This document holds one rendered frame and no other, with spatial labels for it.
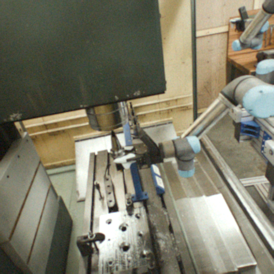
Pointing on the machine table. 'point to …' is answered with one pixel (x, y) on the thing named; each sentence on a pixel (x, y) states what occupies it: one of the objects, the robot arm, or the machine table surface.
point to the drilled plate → (115, 233)
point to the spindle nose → (108, 116)
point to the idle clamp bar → (109, 193)
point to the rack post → (137, 184)
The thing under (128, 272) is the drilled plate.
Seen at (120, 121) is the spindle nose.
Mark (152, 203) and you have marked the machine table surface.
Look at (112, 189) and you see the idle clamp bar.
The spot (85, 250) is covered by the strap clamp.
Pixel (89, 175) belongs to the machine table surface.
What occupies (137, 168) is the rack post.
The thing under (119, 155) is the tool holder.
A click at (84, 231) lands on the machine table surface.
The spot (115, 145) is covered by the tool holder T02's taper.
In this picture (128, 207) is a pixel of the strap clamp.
